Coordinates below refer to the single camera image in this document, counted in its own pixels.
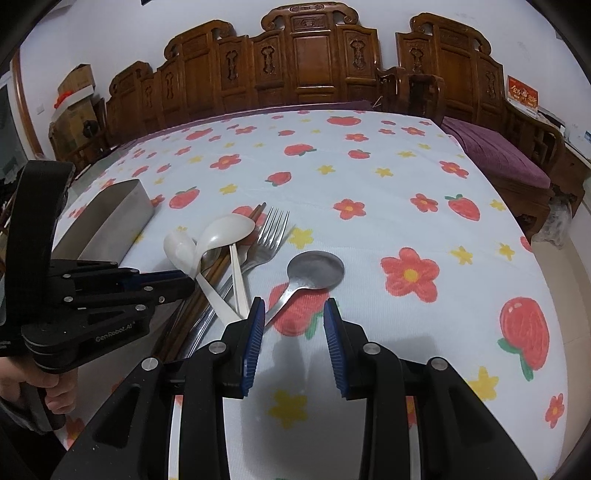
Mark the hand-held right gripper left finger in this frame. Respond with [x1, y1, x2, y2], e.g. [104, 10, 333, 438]
[51, 298, 267, 480]

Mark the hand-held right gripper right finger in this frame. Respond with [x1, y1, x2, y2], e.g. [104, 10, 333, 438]
[322, 298, 539, 480]

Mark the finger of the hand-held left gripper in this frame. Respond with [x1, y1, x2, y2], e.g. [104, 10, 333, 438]
[69, 271, 195, 332]
[48, 258, 140, 301]

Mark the white ceramic soup spoon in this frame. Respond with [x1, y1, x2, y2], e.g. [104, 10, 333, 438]
[164, 227, 243, 324]
[196, 215, 256, 320]

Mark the stainless steel spoon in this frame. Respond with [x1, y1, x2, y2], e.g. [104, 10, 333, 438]
[264, 250, 346, 326]

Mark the stainless steel rectangular container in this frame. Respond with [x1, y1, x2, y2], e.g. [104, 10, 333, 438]
[51, 179, 155, 271]

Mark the stainless steel fork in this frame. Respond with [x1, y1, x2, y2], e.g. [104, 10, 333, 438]
[185, 208, 291, 361]
[182, 240, 278, 363]

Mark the person's left forearm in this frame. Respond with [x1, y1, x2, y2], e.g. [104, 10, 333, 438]
[0, 398, 47, 446]

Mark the person's left hand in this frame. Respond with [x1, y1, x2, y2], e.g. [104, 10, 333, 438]
[0, 353, 78, 416]

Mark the floral strawberry printed tablecloth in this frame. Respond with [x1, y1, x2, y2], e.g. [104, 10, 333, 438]
[60, 108, 571, 480]

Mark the large cardboard box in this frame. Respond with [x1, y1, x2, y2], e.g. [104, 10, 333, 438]
[48, 97, 110, 163]

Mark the brown cardboard box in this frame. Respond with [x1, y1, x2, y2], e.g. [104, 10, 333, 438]
[58, 65, 96, 100]

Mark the clear plastic bag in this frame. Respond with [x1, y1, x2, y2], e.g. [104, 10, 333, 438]
[532, 193, 579, 244]

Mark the purple seat cushion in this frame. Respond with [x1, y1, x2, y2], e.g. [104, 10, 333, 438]
[441, 115, 553, 188]

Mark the long carved wooden bench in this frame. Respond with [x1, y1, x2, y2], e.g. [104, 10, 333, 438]
[105, 2, 385, 139]

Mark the red desk calendar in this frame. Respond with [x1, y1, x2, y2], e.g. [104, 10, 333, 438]
[506, 75, 541, 114]

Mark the carved wooden armchair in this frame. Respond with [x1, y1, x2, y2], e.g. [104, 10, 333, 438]
[396, 13, 583, 234]

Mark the wooden door frame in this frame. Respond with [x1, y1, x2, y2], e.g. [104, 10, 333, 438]
[11, 50, 47, 160]

